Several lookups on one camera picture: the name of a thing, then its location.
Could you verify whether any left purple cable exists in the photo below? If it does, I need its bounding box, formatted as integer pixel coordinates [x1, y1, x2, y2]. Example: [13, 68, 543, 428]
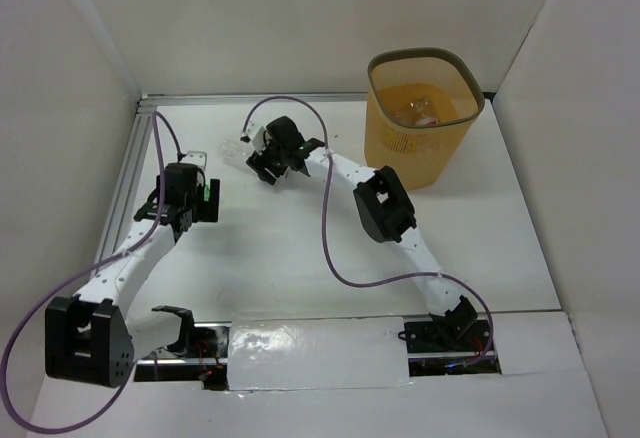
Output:
[0, 110, 186, 432]

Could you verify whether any aluminium frame rail back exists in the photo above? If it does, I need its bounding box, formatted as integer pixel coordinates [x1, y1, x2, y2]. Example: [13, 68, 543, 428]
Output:
[137, 90, 496, 109]

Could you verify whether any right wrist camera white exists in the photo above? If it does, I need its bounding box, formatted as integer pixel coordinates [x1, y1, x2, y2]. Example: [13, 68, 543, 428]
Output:
[240, 122, 270, 154]

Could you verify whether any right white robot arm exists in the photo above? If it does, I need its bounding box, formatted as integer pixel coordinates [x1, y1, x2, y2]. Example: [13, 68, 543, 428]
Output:
[241, 116, 478, 350]

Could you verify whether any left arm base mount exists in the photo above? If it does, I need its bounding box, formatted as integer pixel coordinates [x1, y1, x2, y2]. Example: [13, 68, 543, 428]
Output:
[133, 322, 231, 391]

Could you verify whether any clear bottle blue label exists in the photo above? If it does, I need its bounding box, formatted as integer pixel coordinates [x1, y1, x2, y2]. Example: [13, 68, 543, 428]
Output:
[381, 128, 418, 155]

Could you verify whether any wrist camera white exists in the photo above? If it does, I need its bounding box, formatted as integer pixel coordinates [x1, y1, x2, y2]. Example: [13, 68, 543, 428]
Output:
[240, 122, 270, 154]
[181, 150, 208, 171]

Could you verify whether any clear bottle white cap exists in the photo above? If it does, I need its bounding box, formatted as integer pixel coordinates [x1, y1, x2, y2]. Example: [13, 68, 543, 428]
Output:
[219, 139, 254, 172]

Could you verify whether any aluminium frame rail left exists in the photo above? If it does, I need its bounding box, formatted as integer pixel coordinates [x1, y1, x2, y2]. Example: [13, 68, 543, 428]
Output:
[94, 99, 155, 262]

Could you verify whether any aluminium frame rail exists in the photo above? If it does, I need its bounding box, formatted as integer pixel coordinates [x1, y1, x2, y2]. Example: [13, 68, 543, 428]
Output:
[94, 99, 155, 262]
[137, 90, 496, 109]

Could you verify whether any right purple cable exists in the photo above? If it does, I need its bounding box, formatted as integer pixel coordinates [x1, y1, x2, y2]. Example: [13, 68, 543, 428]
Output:
[242, 95, 495, 362]

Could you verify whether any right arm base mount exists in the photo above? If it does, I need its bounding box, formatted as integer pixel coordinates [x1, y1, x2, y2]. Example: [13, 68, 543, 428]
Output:
[398, 319, 501, 378]

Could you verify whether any orange mesh waste bin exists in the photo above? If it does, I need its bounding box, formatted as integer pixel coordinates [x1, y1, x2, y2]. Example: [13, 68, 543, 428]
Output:
[364, 48, 485, 190]

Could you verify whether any purple cable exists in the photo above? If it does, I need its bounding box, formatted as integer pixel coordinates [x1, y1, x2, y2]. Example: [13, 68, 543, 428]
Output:
[0, 110, 186, 432]
[242, 95, 495, 362]

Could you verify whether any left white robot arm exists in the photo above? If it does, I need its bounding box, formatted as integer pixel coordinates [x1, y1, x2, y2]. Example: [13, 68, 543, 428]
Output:
[45, 151, 220, 388]

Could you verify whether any clear bottle red label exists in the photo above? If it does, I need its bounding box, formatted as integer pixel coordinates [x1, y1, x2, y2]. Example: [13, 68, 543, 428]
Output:
[395, 98, 440, 127]

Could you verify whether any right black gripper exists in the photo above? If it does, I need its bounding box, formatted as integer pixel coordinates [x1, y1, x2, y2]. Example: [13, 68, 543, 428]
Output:
[247, 133, 289, 186]

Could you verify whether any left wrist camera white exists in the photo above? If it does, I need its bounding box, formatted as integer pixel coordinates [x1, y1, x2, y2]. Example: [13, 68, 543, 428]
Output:
[181, 150, 208, 171]

